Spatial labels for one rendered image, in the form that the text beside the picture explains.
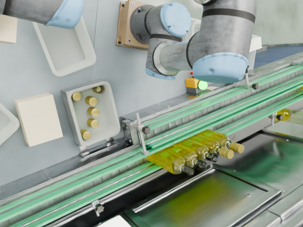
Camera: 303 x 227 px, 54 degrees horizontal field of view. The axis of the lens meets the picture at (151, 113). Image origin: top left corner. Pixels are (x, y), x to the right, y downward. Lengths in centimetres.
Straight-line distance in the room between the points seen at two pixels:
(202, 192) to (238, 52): 66
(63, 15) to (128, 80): 84
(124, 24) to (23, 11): 79
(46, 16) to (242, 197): 89
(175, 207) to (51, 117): 55
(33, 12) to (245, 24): 41
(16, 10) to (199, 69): 37
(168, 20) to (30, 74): 53
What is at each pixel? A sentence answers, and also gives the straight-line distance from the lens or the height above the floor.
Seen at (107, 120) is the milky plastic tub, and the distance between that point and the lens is 127.
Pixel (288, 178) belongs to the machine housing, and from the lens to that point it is 131.
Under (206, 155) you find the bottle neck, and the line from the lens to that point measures 115.
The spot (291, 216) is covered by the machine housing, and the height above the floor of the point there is 140.
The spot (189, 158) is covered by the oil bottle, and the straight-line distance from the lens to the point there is 113.
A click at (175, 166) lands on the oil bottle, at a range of 110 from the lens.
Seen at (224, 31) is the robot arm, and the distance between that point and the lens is 66.
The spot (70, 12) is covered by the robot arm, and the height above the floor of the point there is 144.
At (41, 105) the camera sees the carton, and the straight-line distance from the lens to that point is 111.
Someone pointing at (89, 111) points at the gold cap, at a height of 79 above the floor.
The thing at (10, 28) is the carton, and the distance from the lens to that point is 79.
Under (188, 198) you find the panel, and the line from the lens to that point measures 117.
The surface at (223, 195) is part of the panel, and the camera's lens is 116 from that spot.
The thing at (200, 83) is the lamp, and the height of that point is 85.
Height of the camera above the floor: 190
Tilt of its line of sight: 56 degrees down
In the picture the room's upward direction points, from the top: 106 degrees clockwise
